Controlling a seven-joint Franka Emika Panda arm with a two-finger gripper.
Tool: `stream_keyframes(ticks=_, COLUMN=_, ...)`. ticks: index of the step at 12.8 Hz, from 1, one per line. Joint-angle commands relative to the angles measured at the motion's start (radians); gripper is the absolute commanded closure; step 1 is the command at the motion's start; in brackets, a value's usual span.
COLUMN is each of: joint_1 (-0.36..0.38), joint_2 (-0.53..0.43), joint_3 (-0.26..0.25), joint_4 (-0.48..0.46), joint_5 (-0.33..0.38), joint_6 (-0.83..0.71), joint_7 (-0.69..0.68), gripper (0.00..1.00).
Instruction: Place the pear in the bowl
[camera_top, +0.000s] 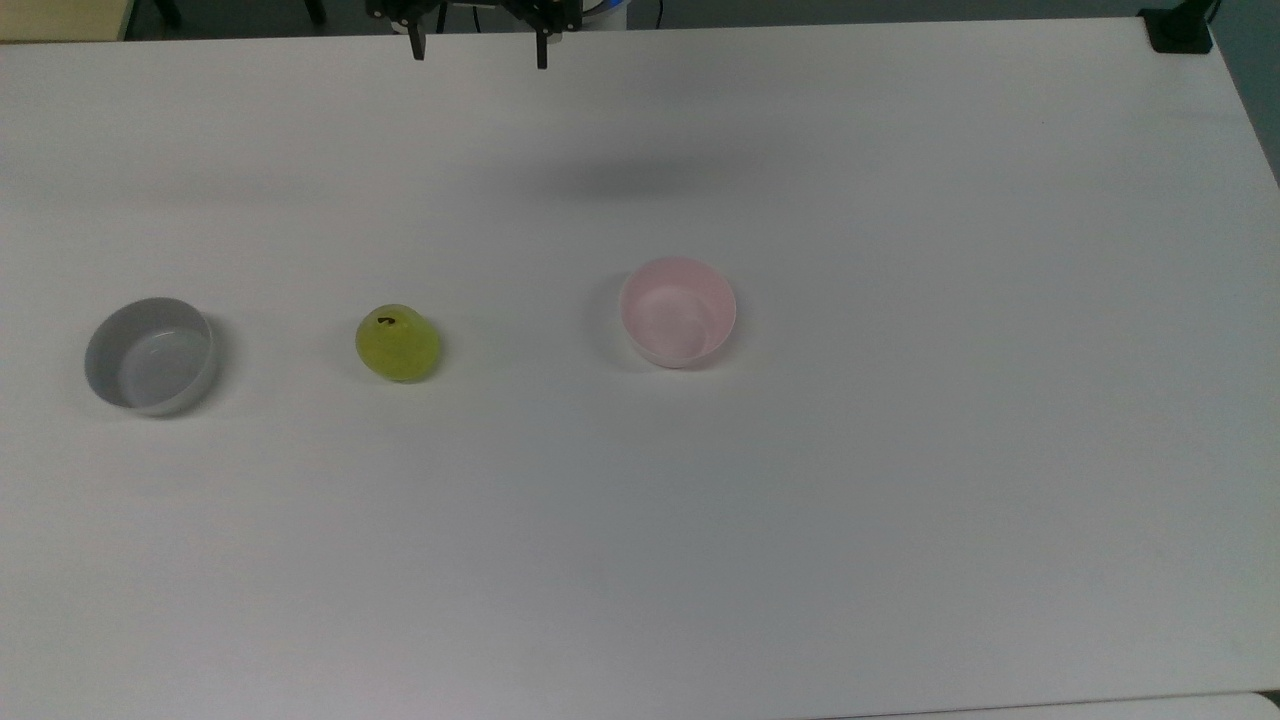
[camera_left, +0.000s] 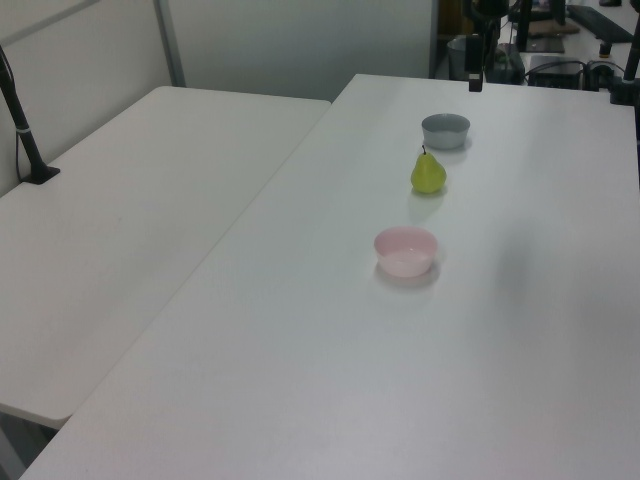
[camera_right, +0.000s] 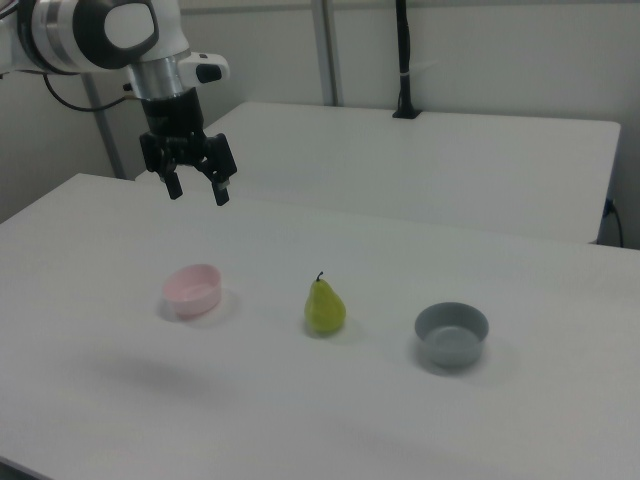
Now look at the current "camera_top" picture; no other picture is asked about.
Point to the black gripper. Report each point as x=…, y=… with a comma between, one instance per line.
x=470, y=8

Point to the green pear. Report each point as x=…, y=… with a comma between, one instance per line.
x=398, y=345

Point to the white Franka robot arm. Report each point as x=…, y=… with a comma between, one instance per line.
x=605, y=14

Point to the pink bowl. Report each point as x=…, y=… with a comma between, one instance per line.
x=678, y=315

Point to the grey bowl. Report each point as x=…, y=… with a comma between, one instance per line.
x=150, y=360

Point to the black furniture leg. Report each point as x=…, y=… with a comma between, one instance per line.
x=168, y=10
x=315, y=10

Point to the wooden table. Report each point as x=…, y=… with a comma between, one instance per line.
x=60, y=18

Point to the black corner table clamp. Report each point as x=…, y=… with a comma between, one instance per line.
x=1178, y=30

